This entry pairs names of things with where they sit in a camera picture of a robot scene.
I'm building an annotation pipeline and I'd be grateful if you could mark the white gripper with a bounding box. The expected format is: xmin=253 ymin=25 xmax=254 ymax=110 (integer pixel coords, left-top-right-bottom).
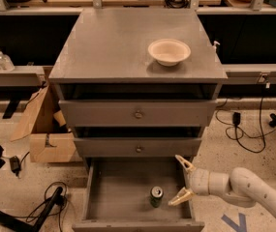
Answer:
xmin=169 ymin=155 xmax=210 ymax=206

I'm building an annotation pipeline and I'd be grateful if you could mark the green soda can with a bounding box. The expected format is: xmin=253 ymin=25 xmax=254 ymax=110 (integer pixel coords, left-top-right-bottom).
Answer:
xmin=150 ymin=186 xmax=164 ymax=208

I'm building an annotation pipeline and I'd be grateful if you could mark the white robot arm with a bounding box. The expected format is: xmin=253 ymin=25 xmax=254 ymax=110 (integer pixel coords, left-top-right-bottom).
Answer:
xmin=169 ymin=155 xmax=276 ymax=218

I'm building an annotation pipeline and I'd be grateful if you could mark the grey top drawer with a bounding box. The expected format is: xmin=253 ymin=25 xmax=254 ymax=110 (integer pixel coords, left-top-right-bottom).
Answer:
xmin=59 ymin=101 xmax=216 ymax=127

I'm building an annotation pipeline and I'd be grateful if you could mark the grey open bottom drawer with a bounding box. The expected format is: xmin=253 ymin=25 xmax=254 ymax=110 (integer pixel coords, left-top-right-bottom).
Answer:
xmin=73 ymin=158 xmax=204 ymax=232

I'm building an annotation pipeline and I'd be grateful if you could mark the grey middle drawer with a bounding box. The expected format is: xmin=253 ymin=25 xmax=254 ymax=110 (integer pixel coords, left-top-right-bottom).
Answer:
xmin=75 ymin=137 xmax=201 ymax=158

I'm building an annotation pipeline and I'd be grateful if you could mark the grey wooden drawer cabinet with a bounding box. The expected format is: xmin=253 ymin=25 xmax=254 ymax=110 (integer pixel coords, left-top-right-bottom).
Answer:
xmin=48 ymin=7 xmax=229 ymax=166

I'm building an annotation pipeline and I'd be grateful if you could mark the black power adapter right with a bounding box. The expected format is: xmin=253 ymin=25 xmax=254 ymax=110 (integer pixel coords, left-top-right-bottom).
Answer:
xmin=232 ymin=112 xmax=241 ymax=127

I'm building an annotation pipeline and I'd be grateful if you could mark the black power adapter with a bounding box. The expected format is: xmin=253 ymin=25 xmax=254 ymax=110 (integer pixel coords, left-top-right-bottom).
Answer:
xmin=232 ymin=112 xmax=241 ymax=127
xmin=10 ymin=156 xmax=21 ymax=175

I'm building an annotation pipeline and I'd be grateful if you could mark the white paper bowl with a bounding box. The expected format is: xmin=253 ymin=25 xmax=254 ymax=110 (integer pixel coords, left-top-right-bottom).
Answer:
xmin=148 ymin=39 xmax=191 ymax=67

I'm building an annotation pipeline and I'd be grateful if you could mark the white pump bottle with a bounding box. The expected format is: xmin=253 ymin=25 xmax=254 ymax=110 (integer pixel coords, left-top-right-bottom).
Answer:
xmin=213 ymin=41 xmax=221 ymax=52

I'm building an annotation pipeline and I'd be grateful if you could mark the brown cardboard box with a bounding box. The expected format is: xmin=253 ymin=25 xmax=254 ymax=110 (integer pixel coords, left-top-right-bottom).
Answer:
xmin=10 ymin=77 xmax=81 ymax=163

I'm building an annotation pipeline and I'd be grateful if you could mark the black power adapter left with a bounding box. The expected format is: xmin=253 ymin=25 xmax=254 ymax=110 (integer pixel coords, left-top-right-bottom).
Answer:
xmin=10 ymin=156 xmax=21 ymax=175

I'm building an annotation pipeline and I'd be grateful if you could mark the black stand base left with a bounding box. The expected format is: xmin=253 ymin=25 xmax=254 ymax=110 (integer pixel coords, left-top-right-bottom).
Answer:
xmin=0 ymin=187 xmax=65 ymax=232

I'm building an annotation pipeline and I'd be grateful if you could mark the clear sanitizer bottle right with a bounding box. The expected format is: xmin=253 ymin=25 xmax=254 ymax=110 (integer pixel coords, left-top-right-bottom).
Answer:
xmin=0 ymin=49 xmax=15 ymax=72

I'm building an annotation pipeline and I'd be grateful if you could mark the black cable on floor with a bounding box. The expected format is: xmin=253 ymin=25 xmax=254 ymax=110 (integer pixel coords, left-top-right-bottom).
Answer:
xmin=214 ymin=80 xmax=276 ymax=154

